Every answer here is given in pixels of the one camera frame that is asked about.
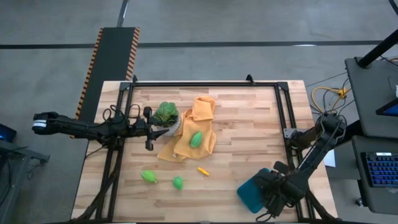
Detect black aluminium table frame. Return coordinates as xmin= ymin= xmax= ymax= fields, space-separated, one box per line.
xmin=71 ymin=74 xmax=340 ymax=224

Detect orange cloth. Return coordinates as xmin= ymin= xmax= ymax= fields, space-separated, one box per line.
xmin=156 ymin=95 xmax=218 ymax=163

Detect blue-screen tablet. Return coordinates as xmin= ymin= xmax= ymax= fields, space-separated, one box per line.
xmin=375 ymin=98 xmax=398 ymax=117

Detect black device with blue light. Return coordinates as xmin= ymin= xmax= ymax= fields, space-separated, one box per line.
xmin=0 ymin=123 xmax=18 ymax=144

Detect black backlit keyboard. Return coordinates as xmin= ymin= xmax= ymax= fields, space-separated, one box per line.
xmin=360 ymin=151 xmax=398 ymax=188

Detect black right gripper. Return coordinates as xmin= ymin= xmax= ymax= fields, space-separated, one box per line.
xmin=256 ymin=161 xmax=307 ymax=218

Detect succulent in white patterned pot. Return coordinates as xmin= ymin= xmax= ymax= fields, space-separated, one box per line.
xmin=152 ymin=101 xmax=183 ymax=138

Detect white paper sheet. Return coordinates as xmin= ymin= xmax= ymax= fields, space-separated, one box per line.
xmin=323 ymin=149 xmax=337 ymax=168

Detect bumpy light green toy vegetable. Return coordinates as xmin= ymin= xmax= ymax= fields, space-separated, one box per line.
xmin=141 ymin=169 xmax=159 ymax=184

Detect grey desk with pole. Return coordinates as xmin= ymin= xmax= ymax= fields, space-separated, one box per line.
xmin=344 ymin=57 xmax=398 ymax=139

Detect smooth light green toy fruit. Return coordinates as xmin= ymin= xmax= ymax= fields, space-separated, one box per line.
xmin=172 ymin=175 xmax=185 ymax=190

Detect dark desk with keyboard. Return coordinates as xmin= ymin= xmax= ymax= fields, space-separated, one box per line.
xmin=351 ymin=135 xmax=398 ymax=215

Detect black mat with hazard stripes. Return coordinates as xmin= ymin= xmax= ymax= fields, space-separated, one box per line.
xmin=73 ymin=27 xmax=140 ymax=128

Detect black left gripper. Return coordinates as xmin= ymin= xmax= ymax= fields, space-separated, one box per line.
xmin=136 ymin=106 xmax=170 ymax=152

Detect dark green striped toy vegetable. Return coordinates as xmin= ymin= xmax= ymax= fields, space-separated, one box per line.
xmin=189 ymin=130 xmax=205 ymax=149

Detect grey metal stand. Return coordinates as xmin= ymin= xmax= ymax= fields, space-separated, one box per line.
xmin=0 ymin=139 xmax=50 ymax=224

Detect black pole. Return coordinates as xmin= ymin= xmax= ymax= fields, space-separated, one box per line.
xmin=356 ymin=28 xmax=398 ymax=68

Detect yellow cable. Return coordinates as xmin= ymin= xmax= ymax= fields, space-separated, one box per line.
xmin=311 ymin=86 xmax=348 ymax=114

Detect silver frame brace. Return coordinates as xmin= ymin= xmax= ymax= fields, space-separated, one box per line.
xmin=283 ymin=128 xmax=300 ymax=139

